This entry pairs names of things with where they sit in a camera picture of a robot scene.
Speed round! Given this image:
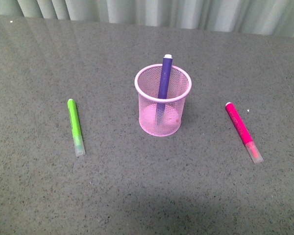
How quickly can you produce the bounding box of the green marker pen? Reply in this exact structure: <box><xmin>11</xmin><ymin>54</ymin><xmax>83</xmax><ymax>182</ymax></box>
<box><xmin>67</xmin><ymin>99</ymin><xmax>85</xmax><ymax>157</ymax></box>

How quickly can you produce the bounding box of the pink marker pen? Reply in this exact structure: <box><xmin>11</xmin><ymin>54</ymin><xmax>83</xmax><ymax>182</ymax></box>
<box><xmin>225</xmin><ymin>102</ymin><xmax>263</xmax><ymax>164</ymax></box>

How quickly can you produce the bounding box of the pink mesh cup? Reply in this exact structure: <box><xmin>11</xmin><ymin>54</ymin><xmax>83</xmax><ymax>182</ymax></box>
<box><xmin>134</xmin><ymin>64</ymin><xmax>192</xmax><ymax>137</ymax></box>

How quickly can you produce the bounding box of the white pleated curtain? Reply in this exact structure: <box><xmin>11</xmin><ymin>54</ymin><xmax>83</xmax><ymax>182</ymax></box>
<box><xmin>0</xmin><ymin>0</ymin><xmax>294</xmax><ymax>37</ymax></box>

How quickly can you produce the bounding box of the purple marker pen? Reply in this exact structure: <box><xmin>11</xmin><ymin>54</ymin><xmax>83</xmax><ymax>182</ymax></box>
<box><xmin>156</xmin><ymin>54</ymin><xmax>172</xmax><ymax>125</ymax></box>

